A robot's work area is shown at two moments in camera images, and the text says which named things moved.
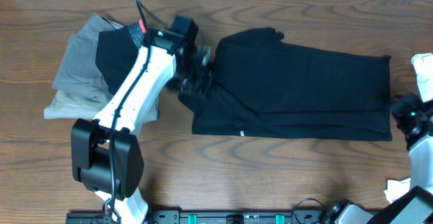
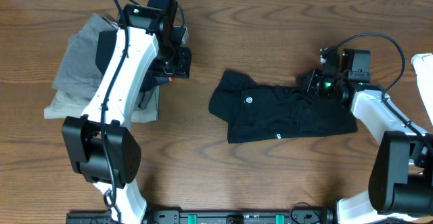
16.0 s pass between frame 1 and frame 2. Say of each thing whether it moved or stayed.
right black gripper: moved
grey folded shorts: stayed
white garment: stayed
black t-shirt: moved
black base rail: stayed
